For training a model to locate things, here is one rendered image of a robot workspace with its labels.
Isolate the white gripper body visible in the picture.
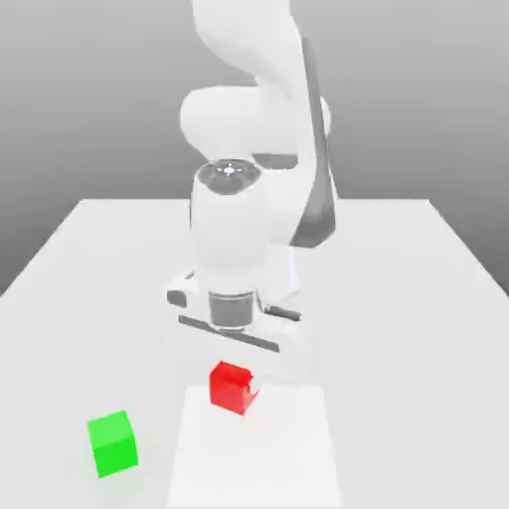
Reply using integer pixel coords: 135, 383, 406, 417
174, 312, 286, 367

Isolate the small red cube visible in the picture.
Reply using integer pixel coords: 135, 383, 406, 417
209, 360, 260, 418

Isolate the small green cube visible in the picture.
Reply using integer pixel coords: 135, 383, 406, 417
86, 410, 139, 479

